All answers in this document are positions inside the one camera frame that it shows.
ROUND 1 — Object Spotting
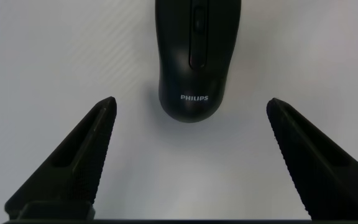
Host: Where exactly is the black Philips computer mouse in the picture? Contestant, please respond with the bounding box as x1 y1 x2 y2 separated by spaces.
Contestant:
154 0 242 124

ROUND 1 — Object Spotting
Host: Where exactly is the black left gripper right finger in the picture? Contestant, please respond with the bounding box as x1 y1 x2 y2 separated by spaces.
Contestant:
265 97 358 221

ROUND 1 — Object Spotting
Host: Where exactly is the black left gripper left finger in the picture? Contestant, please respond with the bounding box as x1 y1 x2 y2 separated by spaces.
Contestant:
4 96 118 220

